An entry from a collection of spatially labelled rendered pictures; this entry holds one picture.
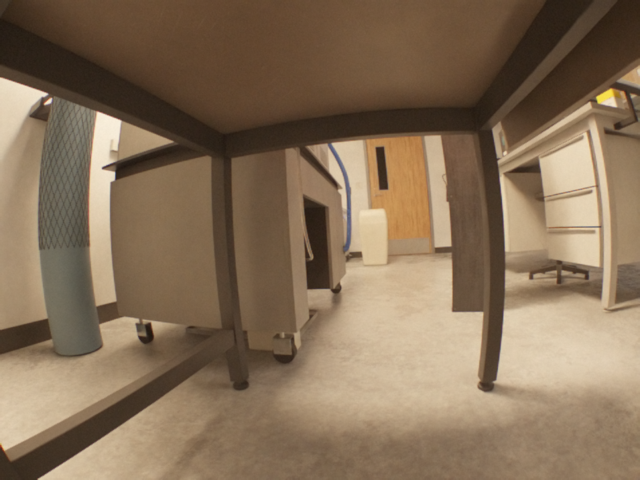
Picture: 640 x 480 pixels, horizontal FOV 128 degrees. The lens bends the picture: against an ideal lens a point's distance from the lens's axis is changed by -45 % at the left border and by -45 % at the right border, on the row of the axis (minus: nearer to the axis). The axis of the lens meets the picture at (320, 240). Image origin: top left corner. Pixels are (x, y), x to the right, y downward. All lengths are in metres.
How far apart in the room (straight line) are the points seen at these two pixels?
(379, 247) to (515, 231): 1.75
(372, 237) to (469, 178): 2.27
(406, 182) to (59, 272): 4.62
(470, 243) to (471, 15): 1.11
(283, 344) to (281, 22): 0.83
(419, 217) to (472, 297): 3.51
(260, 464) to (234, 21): 0.69
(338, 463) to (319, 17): 0.69
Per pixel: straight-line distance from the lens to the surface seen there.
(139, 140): 1.22
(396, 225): 4.78
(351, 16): 0.41
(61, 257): 1.22
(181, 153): 1.03
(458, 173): 1.41
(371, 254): 3.53
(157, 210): 1.05
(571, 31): 0.41
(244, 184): 0.86
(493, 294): 0.69
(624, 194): 1.66
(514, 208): 2.43
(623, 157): 1.71
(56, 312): 1.27
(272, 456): 0.59
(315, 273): 1.47
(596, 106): 1.48
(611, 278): 1.45
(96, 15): 0.42
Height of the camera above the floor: 0.40
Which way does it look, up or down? 1 degrees down
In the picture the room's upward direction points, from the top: 4 degrees counter-clockwise
